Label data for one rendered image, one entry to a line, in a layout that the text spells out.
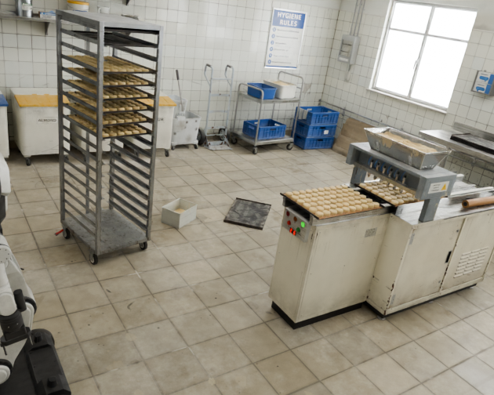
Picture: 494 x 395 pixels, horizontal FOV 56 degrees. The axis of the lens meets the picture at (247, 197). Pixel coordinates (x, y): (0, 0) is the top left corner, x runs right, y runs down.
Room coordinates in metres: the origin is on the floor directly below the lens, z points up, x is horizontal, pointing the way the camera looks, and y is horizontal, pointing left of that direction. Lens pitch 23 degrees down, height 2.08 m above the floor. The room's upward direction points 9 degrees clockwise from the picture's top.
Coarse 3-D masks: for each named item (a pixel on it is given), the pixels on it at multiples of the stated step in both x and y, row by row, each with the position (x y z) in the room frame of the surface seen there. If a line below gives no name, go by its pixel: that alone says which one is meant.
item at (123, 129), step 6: (72, 114) 3.51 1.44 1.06; (78, 120) 3.40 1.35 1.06; (84, 120) 3.44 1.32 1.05; (90, 126) 3.28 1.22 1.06; (108, 126) 3.34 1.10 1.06; (114, 126) 3.38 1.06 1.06; (120, 126) 3.43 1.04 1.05; (126, 126) 3.41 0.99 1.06; (132, 126) 3.44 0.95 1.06; (102, 132) 3.17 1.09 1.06; (108, 132) 3.21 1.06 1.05; (114, 132) 3.21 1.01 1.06; (120, 132) 3.23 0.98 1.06; (126, 132) 3.26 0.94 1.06; (132, 132) 3.32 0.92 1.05; (138, 132) 3.32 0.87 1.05; (144, 132) 3.36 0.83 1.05
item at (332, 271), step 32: (352, 224) 2.81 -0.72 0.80; (384, 224) 3.00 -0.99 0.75; (288, 256) 2.79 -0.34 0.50; (320, 256) 2.68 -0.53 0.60; (352, 256) 2.86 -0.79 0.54; (288, 288) 2.74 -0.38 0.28; (320, 288) 2.72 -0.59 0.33; (352, 288) 2.91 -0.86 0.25; (288, 320) 2.73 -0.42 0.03; (320, 320) 2.81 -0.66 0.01
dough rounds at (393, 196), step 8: (360, 184) 3.30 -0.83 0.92; (368, 184) 3.32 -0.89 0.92; (376, 184) 3.36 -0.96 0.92; (384, 184) 3.37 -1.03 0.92; (392, 184) 3.41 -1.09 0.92; (376, 192) 3.18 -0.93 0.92; (384, 192) 3.20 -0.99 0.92; (392, 192) 3.22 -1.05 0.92; (408, 192) 3.29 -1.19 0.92; (392, 200) 3.06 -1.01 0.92; (400, 200) 3.09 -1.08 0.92; (408, 200) 3.11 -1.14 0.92; (416, 200) 3.16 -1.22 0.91
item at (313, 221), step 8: (456, 192) 3.51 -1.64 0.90; (464, 192) 3.54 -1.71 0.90; (472, 192) 3.60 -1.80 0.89; (384, 208) 2.99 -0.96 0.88; (392, 208) 3.04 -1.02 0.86; (312, 216) 2.62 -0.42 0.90; (344, 216) 2.78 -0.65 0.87; (352, 216) 2.82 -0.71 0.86; (360, 216) 2.86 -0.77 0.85; (312, 224) 2.62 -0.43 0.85; (320, 224) 2.66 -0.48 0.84
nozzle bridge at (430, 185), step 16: (352, 144) 3.43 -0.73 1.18; (368, 144) 3.49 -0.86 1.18; (352, 160) 3.43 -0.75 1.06; (368, 160) 3.39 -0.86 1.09; (384, 160) 3.17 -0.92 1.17; (352, 176) 3.51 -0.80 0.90; (384, 176) 3.18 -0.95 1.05; (400, 176) 3.13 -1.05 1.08; (416, 176) 2.93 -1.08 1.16; (432, 176) 2.92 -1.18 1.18; (448, 176) 3.00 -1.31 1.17; (416, 192) 2.91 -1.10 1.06; (432, 192) 2.93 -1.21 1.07; (448, 192) 3.04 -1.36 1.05; (432, 208) 2.97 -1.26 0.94
